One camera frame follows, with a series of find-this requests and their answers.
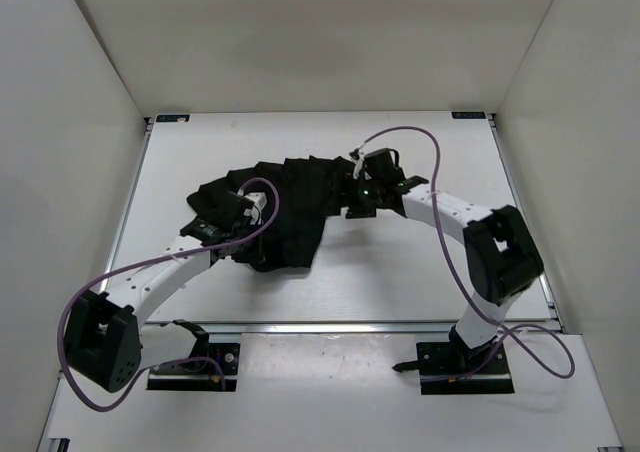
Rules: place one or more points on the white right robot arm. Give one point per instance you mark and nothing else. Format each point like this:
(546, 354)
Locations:
(502, 258)

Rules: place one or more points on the left blue table label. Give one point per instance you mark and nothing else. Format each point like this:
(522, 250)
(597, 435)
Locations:
(172, 118)

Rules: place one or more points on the aluminium table front rail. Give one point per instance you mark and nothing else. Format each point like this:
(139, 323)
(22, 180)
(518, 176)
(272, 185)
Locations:
(343, 327)

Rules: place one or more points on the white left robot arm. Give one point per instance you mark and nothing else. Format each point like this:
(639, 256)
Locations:
(106, 337)

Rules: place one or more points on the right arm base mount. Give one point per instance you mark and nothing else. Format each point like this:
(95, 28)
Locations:
(451, 368)

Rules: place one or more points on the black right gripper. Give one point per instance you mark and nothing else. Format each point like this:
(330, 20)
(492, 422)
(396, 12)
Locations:
(359, 213)

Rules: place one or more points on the black pleated skirt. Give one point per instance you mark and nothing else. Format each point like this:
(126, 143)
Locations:
(310, 189)

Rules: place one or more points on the right blue table label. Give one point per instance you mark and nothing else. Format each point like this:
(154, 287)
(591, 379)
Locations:
(468, 115)

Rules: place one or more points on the blue table label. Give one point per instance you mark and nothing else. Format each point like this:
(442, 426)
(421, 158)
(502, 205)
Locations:
(468, 115)
(172, 118)

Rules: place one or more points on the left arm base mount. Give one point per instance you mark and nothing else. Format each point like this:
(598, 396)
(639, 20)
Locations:
(213, 366)

